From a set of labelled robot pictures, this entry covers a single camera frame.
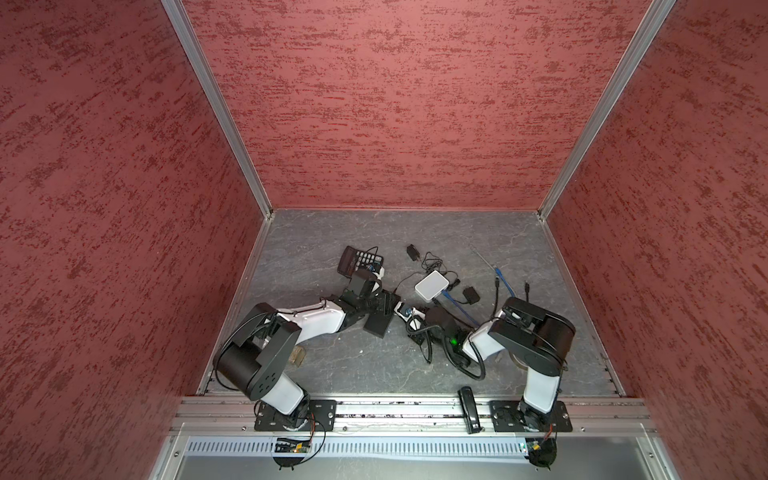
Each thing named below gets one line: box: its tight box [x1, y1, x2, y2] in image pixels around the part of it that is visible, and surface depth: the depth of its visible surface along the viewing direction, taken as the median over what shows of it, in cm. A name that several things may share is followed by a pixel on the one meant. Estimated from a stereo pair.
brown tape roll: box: [288, 345, 306, 368], surface depth 82 cm
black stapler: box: [457, 386, 485, 434], surface depth 74 cm
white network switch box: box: [414, 270, 450, 303], surface depth 99 cm
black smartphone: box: [363, 289, 401, 339], surface depth 89 cm
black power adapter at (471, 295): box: [462, 286, 481, 305], surface depth 98 cm
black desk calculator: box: [337, 246, 384, 278], surface depth 105 cm
